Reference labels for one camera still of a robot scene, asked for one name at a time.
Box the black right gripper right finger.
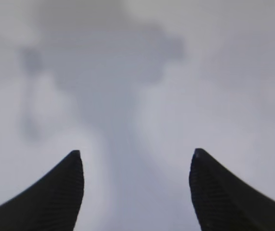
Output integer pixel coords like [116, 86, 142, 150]
[189, 148, 275, 231]

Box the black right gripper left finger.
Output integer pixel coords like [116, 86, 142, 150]
[0, 150, 84, 231]

